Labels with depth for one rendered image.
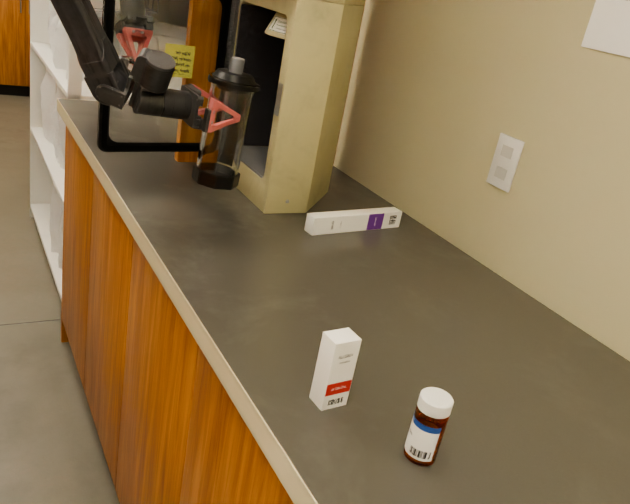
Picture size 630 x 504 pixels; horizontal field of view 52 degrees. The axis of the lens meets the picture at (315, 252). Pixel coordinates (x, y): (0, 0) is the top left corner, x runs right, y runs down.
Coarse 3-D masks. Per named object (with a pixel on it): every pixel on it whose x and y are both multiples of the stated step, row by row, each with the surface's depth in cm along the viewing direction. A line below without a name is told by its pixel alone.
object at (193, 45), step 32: (128, 0) 140; (160, 0) 144; (192, 0) 148; (128, 32) 142; (160, 32) 147; (192, 32) 151; (192, 64) 154; (128, 128) 152; (160, 128) 156; (192, 128) 161
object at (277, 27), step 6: (276, 12) 144; (276, 18) 143; (282, 18) 141; (270, 24) 144; (276, 24) 142; (282, 24) 141; (270, 30) 143; (276, 30) 141; (282, 30) 141; (276, 36) 141; (282, 36) 140
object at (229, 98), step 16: (208, 80) 130; (224, 80) 128; (208, 96) 133; (224, 96) 129; (240, 96) 130; (224, 112) 130; (240, 112) 131; (224, 128) 132; (240, 128) 133; (208, 144) 134; (224, 144) 133; (240, 144) 135; (208, 160) 134; (224, 160) 134; (240, 160) 138
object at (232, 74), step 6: (234, 60) 130; (240, 60) 130; (234, 66) 130; (240, 66) 130; (216, 72) 130; (222, 72) 129; (228, 72) 130; (234, 72) 130; (240, 72) 131; (222, 78) 128; (228, 78) 128; (234, 78) 128; (240, 78) 129; (246, 78) 130; (252, 78) 131; (246, 84) 129; (252, 84) 131
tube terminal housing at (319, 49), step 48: (240, 0) 152; (288, 0) 132; (336, 0) 132; (288, 48) 133; (336, 48) 137; (288, 96) 137; (336, 96) 150; (288, 144) 142; (336, 144) 164; (288, 192) 147
